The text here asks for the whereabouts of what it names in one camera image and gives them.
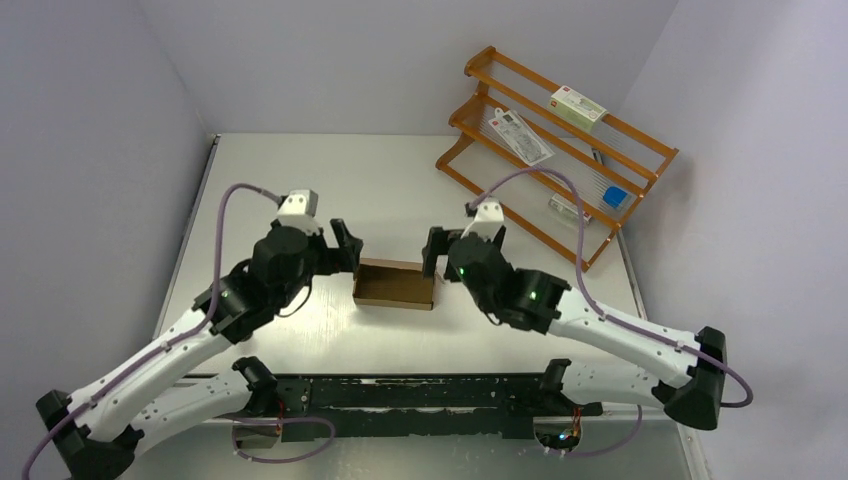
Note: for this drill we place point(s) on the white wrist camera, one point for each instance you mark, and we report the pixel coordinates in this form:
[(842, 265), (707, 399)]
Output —
[(298, 211), (487, 221)]

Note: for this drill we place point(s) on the blue small block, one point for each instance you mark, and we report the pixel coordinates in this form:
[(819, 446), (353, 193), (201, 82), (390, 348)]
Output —
[(615, 197)]

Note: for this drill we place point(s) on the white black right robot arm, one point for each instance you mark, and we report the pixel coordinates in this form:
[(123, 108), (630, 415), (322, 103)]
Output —
[(671, 370)]

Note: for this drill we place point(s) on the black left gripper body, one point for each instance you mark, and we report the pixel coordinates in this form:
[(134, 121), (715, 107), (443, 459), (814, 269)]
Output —
[(321, 259)]

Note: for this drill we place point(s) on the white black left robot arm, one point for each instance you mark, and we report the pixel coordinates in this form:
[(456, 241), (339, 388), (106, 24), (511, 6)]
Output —
[(100, 429)]

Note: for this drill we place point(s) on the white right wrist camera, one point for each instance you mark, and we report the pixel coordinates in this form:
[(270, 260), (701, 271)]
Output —
[(487, 221)]

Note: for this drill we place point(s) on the brown cardboard box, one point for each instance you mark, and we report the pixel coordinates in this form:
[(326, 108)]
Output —
[(393, 284)]

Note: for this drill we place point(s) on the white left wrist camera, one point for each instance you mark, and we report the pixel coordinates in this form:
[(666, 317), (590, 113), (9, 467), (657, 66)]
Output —
[(298, 211)]

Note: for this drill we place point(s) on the white green small box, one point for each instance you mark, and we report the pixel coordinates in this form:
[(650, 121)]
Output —
[(576, 109)]

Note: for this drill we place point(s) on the clear plastic blister package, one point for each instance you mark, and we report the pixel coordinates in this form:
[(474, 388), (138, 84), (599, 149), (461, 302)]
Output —
[(522, 140)]

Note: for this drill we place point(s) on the orange wooden rack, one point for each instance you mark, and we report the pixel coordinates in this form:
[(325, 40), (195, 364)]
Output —
[(615, 153)]

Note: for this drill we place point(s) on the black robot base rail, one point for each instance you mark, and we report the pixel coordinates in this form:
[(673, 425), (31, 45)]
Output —
[(406, 405)]

